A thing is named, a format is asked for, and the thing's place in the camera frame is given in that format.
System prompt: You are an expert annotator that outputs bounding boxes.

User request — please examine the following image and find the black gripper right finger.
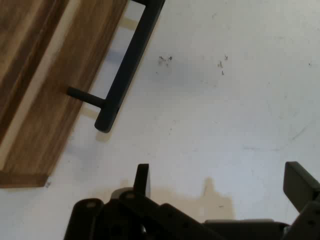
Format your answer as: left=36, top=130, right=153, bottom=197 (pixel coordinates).
left=282, top=161, right=320, bottom=240

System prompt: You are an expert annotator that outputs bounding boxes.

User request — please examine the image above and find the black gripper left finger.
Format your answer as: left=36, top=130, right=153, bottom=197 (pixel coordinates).
left=63, top=163, right=226, bottom=240

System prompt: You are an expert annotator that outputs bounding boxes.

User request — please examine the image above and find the light wooden drawer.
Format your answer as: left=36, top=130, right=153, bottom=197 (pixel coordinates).
left=0, top=0, right=130, bottom=189

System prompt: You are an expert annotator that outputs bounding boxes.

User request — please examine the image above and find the black bar drawer handle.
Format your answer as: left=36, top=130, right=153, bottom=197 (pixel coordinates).
left=66, top=0, right=166, bottom=133

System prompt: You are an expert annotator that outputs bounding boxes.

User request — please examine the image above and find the dark wooden drawer cabinet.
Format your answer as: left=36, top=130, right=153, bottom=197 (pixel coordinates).
left=0, top=0, right=72, bottom=143

